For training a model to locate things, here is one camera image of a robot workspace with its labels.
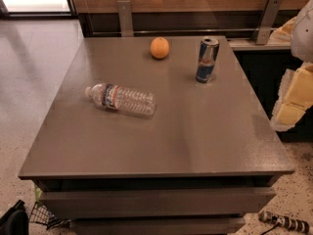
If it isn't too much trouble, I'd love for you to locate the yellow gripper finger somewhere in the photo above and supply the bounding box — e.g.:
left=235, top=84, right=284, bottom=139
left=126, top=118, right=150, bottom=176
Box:
left=271, top=62, right=313, bottom=132
left=270, top=17, right=296, bottom=42

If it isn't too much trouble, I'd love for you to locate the clear plastic water bottle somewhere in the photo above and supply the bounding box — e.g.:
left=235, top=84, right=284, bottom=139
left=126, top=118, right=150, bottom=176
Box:
left=85, top=83, right=157, bottom=118

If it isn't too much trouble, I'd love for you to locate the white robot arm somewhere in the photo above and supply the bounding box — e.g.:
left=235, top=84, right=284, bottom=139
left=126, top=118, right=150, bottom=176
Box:
left=271, top=0, right=313, bottom=132

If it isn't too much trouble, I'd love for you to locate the blue silver energy drink can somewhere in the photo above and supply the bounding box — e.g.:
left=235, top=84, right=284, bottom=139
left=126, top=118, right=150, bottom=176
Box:
left=196, top=37, right=219, bottom=83

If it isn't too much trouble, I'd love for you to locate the grey drawer cabinet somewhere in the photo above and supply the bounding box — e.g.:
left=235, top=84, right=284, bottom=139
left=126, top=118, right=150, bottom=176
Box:
left=20, top=37, right=293, bottom=235

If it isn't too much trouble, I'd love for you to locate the black white striped tool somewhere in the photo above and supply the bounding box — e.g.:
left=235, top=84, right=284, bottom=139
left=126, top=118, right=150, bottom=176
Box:
left=258, top=211, right=313, bottom=235

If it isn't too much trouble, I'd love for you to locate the orange fruit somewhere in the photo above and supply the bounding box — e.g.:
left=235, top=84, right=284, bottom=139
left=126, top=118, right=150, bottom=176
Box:
left=150, top=37, right=169, bottom=59

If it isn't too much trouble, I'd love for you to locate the black bag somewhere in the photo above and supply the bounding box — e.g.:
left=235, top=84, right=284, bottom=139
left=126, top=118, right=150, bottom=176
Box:
left=0, top=200, right=29, bottom=235

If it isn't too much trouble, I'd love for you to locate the right metal bracket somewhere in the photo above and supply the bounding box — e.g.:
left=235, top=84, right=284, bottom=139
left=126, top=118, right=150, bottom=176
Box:
left=252, top=0, right=283, bottom=45

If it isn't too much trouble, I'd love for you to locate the metal bracket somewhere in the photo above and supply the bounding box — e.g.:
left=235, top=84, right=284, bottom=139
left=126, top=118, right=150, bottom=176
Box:
left=252, top=0, right=283, bottom=45
left=117, top=0, right=134, bottom=37

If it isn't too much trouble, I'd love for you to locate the left metal bracket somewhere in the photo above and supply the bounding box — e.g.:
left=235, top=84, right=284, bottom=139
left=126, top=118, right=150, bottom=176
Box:
left=117, top=0, right=134, bottom=37

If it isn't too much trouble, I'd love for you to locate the black wire basket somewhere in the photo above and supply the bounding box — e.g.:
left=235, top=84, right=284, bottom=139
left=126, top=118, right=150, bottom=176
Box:
left=29, top=203, right=70, bottom=230

